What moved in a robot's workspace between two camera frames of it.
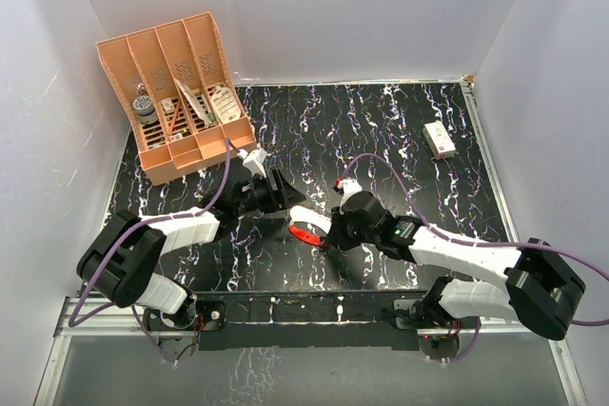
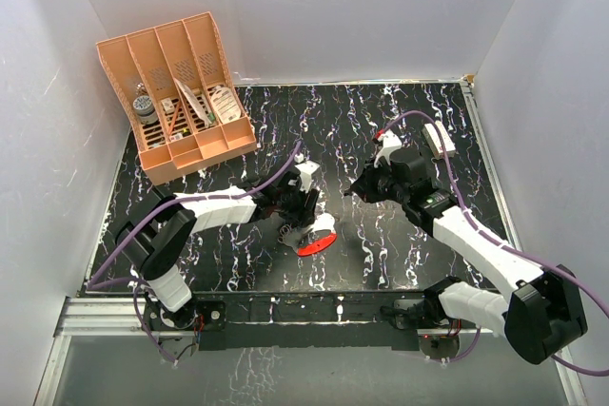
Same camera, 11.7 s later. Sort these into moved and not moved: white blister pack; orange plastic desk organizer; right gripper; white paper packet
Moved: right gripper
Not moved: white blister pack; orange plastic desk organizer; white paper packet
